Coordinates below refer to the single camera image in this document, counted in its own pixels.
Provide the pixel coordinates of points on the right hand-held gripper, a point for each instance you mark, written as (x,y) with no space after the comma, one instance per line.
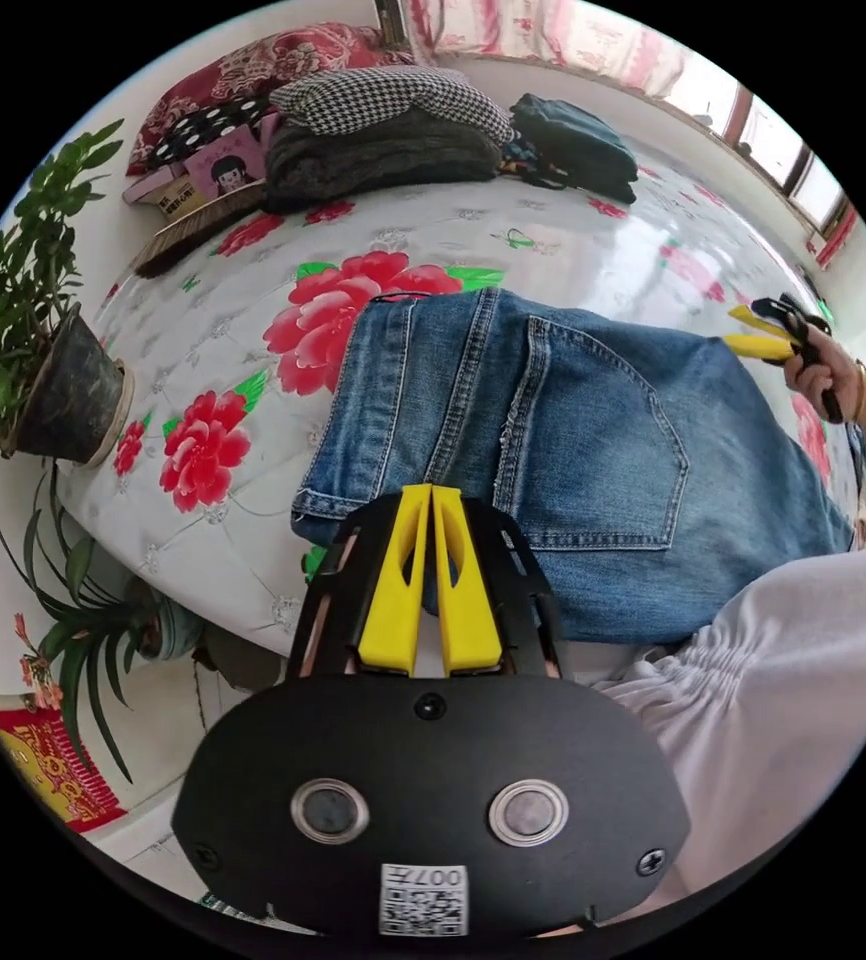
(797,322)

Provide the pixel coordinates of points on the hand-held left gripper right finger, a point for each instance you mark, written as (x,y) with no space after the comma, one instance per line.
(467,607)

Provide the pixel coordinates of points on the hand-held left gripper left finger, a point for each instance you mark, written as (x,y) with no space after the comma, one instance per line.
(392,600)

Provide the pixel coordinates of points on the dark blue jeans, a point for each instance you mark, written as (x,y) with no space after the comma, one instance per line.
(590,465)

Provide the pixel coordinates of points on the person's right hand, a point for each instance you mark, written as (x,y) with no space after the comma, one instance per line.
(836,371)

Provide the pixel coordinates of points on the window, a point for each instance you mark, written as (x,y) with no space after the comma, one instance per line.
(785,142)

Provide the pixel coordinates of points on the bed with floral sheet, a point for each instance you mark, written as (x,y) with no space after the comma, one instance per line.
(253,330)

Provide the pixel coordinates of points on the long-leaved plant in teal pot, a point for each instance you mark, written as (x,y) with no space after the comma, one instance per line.
(88,622)

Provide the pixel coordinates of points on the person's body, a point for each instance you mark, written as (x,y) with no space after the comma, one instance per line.
(778,675)

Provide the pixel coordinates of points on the pink patterned curtain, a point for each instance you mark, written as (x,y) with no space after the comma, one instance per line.
(553,37)

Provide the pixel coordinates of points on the red and yellow mat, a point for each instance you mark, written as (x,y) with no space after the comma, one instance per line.
(58,772)

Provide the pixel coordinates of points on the leafy plant in dark pot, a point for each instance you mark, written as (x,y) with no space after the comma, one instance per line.
(65,382)

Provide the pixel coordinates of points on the straw hand broom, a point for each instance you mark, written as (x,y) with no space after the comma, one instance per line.
(193,232)

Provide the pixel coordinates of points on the pile of clothes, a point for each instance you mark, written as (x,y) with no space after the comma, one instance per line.
(380,150)

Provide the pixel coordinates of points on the pink carton with cartoon print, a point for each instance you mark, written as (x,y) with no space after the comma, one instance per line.
(215,176)

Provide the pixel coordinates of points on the black white-dotted cushion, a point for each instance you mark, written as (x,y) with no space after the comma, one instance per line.
(200,127)

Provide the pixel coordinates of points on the red floral pillow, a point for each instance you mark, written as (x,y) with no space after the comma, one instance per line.
(253,67)

